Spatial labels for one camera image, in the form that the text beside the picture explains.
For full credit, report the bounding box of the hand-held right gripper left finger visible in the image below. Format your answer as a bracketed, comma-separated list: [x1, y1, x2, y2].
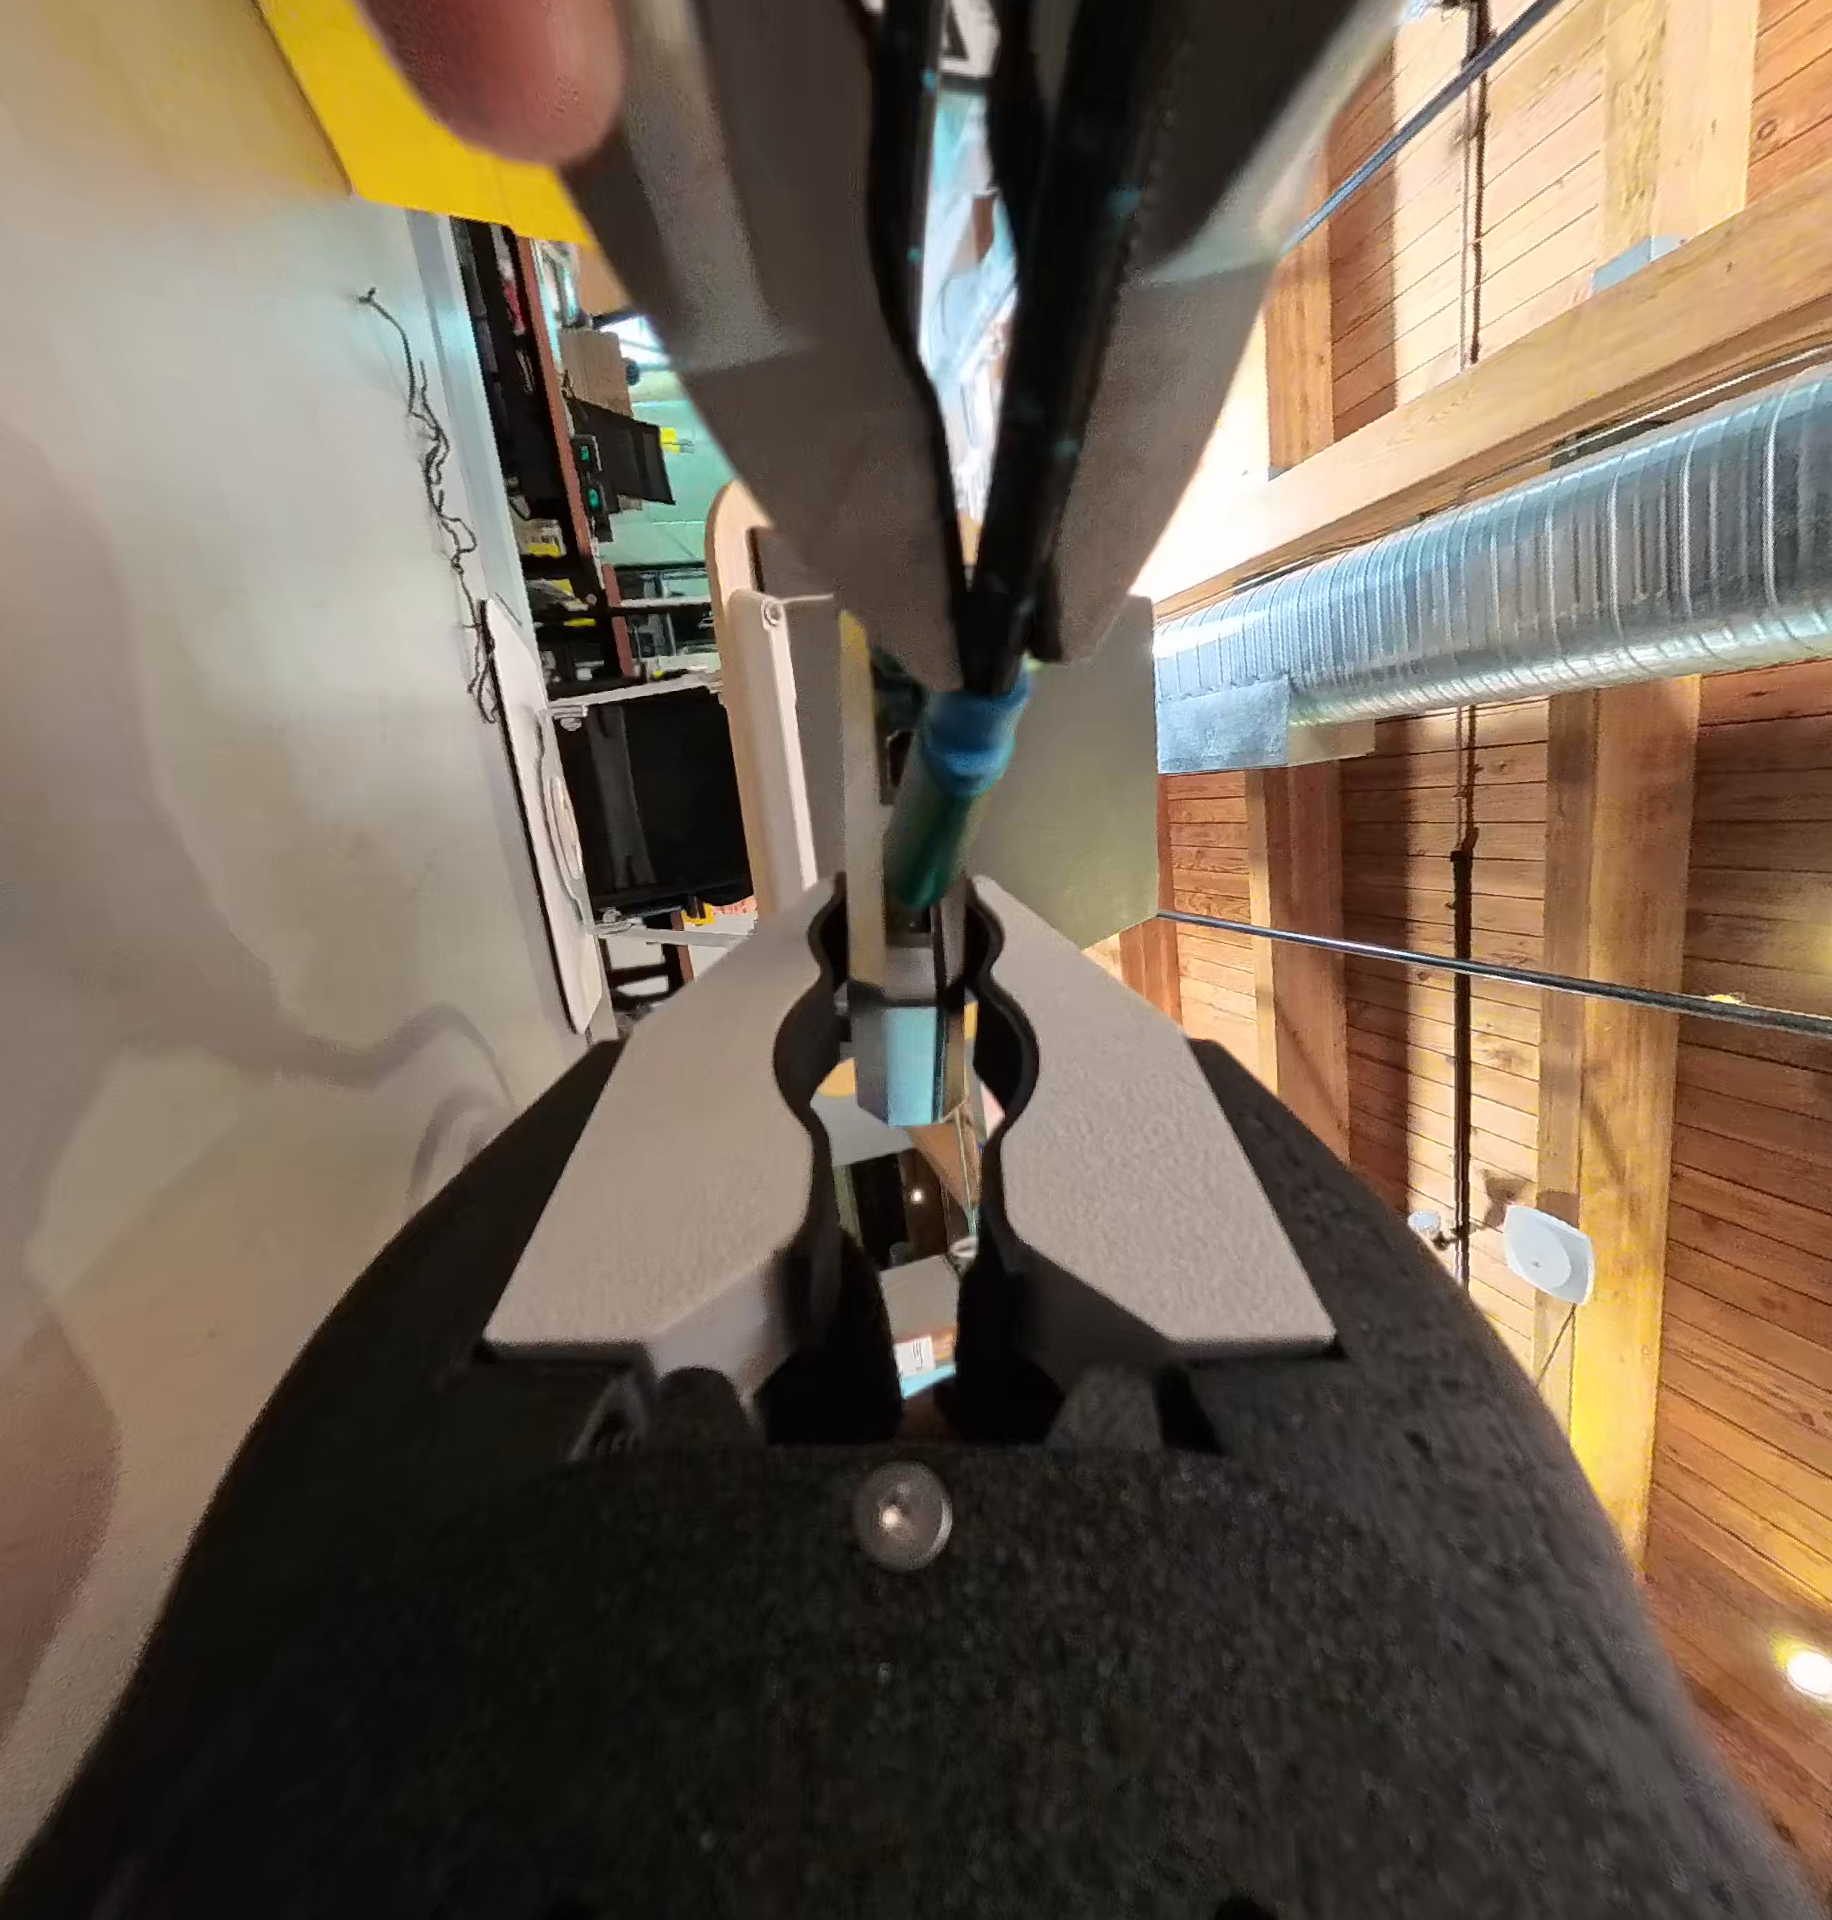
[481, 882, 867, 1436]

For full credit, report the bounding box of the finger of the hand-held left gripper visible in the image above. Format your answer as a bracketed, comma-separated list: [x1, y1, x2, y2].
[564, 0, 973, 686]
[1029, 0, 1406, 666]

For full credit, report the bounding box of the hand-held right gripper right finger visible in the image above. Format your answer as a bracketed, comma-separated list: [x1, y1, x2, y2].
[965, 882, 1341, 1430]

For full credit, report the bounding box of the black hdmi switch with cable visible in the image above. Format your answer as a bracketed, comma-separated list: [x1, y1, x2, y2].
[841, 602, 994, 1139]

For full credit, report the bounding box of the yellow plastic bin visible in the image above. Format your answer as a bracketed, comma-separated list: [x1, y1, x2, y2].
[256, 0, 608, 247]

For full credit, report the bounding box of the person's left hand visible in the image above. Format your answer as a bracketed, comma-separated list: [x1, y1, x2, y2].
[360, 0, 628, 164]

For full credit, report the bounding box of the white panel stand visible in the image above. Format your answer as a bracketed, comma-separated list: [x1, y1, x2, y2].
[478, 595, 746, 1041]

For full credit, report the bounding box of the tangled thin black wire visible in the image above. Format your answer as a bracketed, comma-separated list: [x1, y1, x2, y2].
[360, 283, 500, 729]

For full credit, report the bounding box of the white round wall device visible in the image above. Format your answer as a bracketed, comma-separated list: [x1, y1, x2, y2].
[1500, 1207, 1595, 1310]

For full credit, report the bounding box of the silver ventilation duct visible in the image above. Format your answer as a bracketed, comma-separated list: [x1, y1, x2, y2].
[1151, 352, 1832, 777]

